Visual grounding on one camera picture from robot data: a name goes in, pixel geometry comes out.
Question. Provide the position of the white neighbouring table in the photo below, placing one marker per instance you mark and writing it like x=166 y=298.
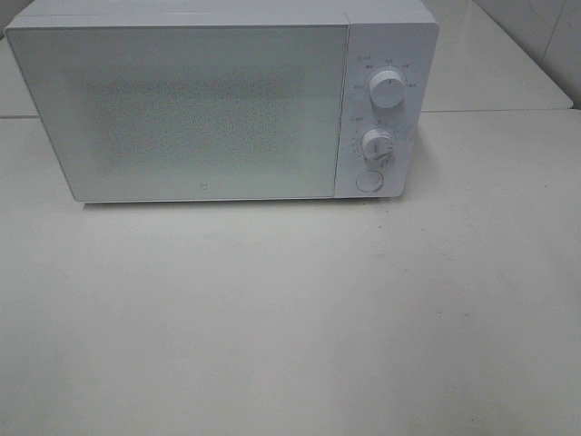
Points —
x=478 y=67

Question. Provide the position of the white microwave door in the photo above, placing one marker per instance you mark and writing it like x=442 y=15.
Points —
x=179 y=114

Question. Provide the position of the round white door button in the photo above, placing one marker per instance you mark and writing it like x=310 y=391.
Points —
x=370 y=181

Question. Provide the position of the white microwave knob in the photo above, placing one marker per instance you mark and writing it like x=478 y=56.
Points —
x=387 y=88
x=377 y=145

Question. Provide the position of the white microwave oven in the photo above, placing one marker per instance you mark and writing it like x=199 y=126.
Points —
x=380 y=34

